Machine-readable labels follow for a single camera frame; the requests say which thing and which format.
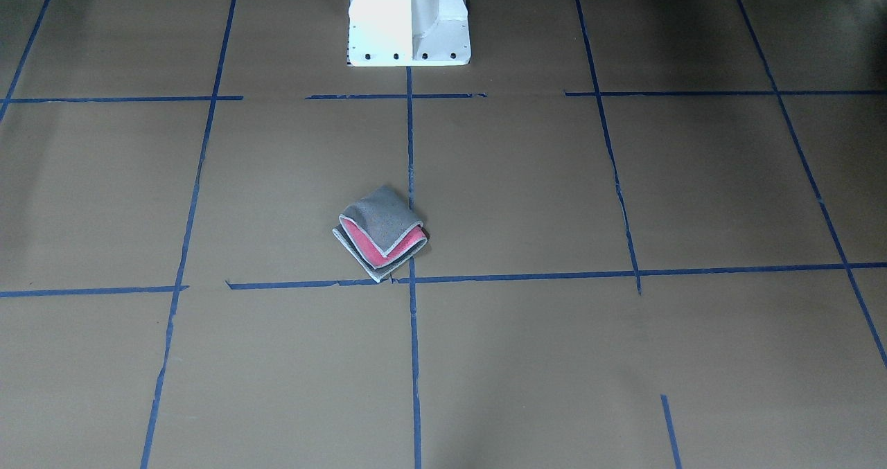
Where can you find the pink towel white edge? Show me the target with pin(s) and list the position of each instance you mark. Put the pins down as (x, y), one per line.
(381, 232)

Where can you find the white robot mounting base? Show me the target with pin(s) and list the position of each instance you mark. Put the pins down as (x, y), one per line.
(396, 33)

